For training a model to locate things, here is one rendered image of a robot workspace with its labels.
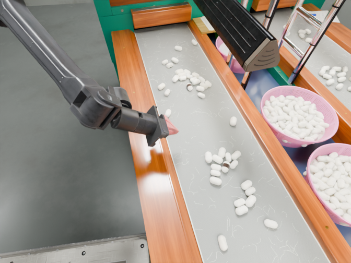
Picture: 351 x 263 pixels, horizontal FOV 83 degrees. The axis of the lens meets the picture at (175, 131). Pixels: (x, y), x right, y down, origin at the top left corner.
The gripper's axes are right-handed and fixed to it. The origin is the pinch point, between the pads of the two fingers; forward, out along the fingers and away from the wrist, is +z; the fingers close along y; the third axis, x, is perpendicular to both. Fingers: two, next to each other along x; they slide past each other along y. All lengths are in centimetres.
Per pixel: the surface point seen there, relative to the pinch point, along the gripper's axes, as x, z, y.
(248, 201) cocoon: -4.5, 14.9, -24.0
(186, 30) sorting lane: -9, 26, 69
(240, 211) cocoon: -2.3, 12.4, -25.6
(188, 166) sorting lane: 5.2, 6.9, -8.5
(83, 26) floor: 101, 14, 241
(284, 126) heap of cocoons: -19.2, 36.2, -3.0
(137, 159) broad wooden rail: 13.0, -6.2, -3.2
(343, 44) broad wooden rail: -55, 78, 32
